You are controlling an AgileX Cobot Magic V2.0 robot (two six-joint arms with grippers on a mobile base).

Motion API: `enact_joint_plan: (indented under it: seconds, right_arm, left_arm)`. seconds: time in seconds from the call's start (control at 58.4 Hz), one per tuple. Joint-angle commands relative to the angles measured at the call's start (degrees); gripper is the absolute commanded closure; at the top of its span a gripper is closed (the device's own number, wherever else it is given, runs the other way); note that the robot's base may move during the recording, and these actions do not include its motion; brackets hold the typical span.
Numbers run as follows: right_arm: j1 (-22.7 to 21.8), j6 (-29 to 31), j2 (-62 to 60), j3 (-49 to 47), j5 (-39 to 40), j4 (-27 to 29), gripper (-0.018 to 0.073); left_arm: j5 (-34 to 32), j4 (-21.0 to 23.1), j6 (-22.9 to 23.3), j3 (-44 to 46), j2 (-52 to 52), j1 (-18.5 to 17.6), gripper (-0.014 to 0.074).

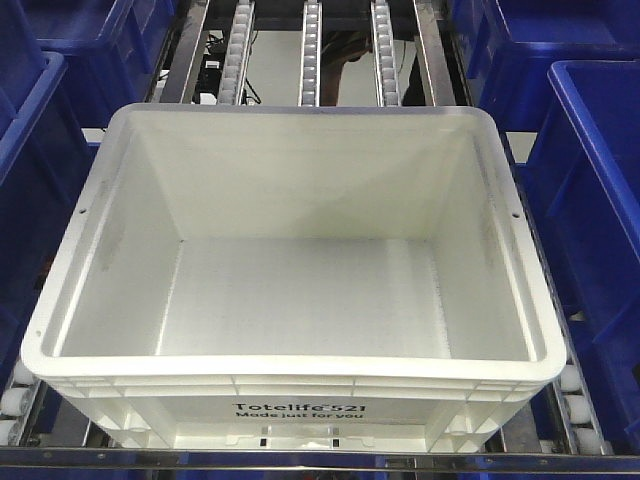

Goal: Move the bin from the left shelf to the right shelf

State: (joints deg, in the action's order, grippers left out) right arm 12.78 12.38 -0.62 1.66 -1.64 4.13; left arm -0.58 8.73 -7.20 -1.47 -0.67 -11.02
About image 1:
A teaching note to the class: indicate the near right roller track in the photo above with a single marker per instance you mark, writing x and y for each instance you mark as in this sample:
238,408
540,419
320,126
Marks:
577,415

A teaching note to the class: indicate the blue bin far right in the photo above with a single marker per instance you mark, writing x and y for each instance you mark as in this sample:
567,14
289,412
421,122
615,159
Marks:
507,48

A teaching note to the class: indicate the blue bin far left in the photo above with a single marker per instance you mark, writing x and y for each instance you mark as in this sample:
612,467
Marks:
112,49

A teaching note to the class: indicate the roller track rail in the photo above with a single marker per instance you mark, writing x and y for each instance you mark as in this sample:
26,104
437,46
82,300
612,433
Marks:
309,84
237,55
386,77

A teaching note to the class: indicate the blue bin near left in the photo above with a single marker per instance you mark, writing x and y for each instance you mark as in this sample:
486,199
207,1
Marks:
45,161

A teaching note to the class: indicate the steel shelf front bar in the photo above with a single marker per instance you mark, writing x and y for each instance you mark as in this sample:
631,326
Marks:
110,458

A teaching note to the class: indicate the roller track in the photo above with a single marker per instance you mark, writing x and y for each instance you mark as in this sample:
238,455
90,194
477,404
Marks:
577,415
16,404

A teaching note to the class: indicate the blue bin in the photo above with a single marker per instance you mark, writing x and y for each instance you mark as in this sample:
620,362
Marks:
582,183
112,49
45,161
507,48

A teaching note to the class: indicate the near left roller track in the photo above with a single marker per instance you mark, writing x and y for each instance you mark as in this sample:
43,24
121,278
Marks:
16,404

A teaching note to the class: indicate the right roller track rail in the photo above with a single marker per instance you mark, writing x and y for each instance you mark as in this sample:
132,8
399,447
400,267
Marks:
386,77

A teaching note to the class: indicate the white plastic tote bin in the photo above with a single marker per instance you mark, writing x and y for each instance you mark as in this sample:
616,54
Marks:
298,278

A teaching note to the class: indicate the blue bin near right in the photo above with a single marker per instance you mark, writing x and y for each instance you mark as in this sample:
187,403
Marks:
582,183

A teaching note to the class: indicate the middle roller track rail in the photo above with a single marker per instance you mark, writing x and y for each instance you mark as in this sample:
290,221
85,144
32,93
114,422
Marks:
309,84

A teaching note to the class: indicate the left roller track rail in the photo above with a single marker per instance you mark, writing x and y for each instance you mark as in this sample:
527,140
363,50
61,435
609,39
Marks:
237,55

